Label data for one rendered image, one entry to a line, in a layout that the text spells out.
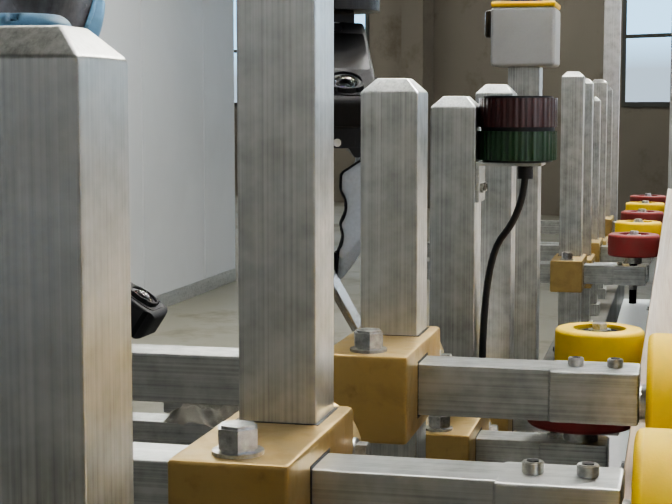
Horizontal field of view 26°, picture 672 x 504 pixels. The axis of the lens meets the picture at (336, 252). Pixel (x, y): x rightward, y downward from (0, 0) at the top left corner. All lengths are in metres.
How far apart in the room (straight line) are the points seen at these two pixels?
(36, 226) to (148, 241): 7.40
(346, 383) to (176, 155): 7.39
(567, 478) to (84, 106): 0.29
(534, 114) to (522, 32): 0.51
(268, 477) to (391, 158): 0.34
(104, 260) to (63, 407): 0.04
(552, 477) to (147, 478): 0.17
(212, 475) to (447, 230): 0.57
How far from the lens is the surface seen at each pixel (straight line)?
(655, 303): 1.57
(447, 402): 0.84
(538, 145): 1.10
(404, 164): 0.87
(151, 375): 0.89
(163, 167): 7.99
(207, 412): 1.14
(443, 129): 1.12
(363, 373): 0.81
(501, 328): 1.38
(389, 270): 0.87
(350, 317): 1.10
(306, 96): 0.62
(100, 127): 0.40
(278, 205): 0.63
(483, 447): 1.10
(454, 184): 1.12
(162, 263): 8.00
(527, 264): 1.63
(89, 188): 0.39
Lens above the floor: 1.11
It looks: 6 degrees down
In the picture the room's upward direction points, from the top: straight up
